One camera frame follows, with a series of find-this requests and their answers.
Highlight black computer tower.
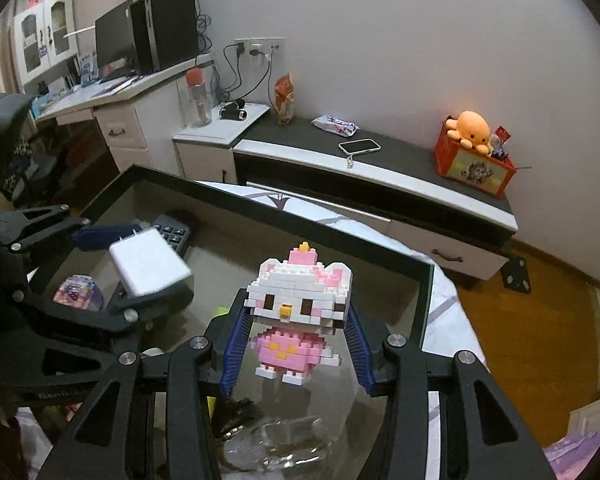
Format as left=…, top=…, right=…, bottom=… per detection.
left=130, top=0, right=201, bottom=75

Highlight pink printed bedsheet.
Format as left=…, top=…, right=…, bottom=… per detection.
left=542, top=390, right=600, bottom=480

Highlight white purple tissue pack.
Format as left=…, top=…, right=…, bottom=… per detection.
left=311, top=114, right=359, bottom=137

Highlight white cased phone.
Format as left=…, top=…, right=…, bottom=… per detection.
left=338, top=138, right=383, bottom=156

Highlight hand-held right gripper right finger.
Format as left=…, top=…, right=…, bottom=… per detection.
left=342, top=306, right=556, bottom=480

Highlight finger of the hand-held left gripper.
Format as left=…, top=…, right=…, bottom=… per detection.
left=11, top=280, right=195, bottom=342
left=0, top=204, right=147, bottom=255

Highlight black topped low cabinet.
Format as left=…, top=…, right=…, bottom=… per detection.
left=232, top=115, right=519, bottom=282

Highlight red printed box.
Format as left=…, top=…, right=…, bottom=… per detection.
left=434, top=127, right=517, bottom=197

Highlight clear heart shaped bottle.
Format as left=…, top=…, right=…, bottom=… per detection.
left=215, top=415, right=352, bottom=480

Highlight black power cables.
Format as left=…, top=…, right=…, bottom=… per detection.
left=222, top=42, right=274, bottom=107

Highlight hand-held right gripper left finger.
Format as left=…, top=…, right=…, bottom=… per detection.
left=40, top=287, right=254, bottom=480

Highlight black remote control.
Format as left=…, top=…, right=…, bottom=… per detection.
left=152, top=214, right=194, bottom=261

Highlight red capped water bottle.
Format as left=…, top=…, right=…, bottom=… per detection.
left=186, top=66, right=213, bottom=128

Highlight striped white quilt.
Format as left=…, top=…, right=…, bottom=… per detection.
left=15, top=180, right=492, bottom=480

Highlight white glass door cabinet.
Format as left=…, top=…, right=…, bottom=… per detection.
left=12, top=0, right=81, bottom=91

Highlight black office chair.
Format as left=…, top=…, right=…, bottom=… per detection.
left=0, top=125, right=66, bottom=206

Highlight small toy figures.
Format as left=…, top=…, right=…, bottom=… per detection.
left=490, top=127, right=512, bottom=161

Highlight brown snack bag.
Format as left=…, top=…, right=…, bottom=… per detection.
left=273, top=74, right=296, bottom=127

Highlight small black webcam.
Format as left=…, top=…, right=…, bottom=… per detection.
left=219, top=101, right=249, bottom=121

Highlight orange octopus plush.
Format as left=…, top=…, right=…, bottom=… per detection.
left=445, top=111, right=494, bottom=154

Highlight white wall power outlet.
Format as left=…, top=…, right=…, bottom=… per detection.
left=234, top=36, right=285, bottom=59

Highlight yellow leopard print cloth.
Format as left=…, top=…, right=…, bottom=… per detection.
left=10, top=135, right=36, bottom=186

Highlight black floor bracket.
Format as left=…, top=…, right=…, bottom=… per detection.
left=500, top=255, right=533, bottom=294

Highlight white charger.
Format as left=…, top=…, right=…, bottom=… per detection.
left=109, top=227, right=194, bottom=297

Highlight black computer monitor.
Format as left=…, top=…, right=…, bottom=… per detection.
left=95, top=2, right=136, bottom=69

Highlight white pink block cat figure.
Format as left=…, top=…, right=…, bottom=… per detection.
left=246, top=242, right=354, bottom=387

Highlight blue white container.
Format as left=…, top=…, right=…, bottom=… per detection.
left=77, top=52, right=101, bottom=86

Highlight white nightstand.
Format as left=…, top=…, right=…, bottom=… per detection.
left=172, top=102, right=271, bottom=186

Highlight pink storage box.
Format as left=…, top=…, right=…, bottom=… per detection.
left=27, top=162, right=437, bottom=480

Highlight dark notebook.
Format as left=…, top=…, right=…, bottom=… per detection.
left=87, top=75, right=144, bottom=97

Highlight white desk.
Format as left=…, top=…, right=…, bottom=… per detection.
left=35, top=52, right=216, bottom=181

